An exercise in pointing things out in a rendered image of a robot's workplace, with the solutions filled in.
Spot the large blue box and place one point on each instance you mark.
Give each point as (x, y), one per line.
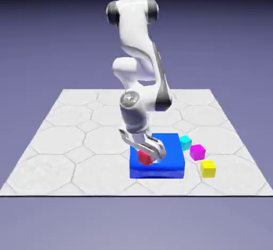
(170, 164)

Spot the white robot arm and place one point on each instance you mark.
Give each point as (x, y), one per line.
(134, 41)

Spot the small yellow cube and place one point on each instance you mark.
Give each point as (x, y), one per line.
(208, 169)

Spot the small red cube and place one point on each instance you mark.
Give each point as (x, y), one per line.
(144, 158)

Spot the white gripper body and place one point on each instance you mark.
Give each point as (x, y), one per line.
(147, 146)

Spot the small cyan cube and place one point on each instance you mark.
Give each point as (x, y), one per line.
(185, 142)

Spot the small magenta cube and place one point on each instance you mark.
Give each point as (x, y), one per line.
(197, 152)

